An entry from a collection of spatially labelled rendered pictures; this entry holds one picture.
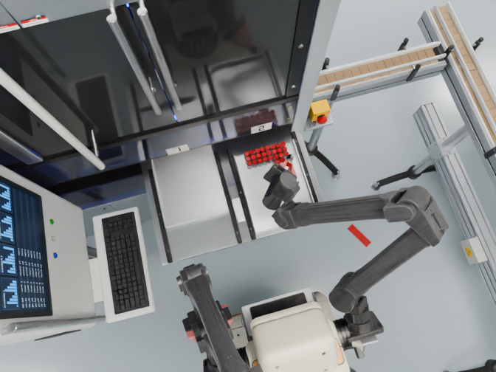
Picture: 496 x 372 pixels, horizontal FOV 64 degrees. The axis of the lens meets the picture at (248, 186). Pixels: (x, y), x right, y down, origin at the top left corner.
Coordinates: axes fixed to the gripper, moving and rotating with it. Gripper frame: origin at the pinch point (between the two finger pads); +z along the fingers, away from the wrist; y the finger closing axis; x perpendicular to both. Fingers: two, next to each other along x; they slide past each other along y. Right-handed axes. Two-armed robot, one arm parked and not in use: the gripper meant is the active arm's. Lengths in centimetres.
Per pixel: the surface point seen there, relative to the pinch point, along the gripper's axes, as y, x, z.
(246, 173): 6.4, 31.4, 16.7
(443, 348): -148, 77, 32
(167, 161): 37, 45, 10
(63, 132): 59, 6, -34
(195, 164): 26.1, 40.2, 13.1
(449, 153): -78, 5, 83
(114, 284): 27, 74, -35
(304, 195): -18.0, 23.4, 16.5
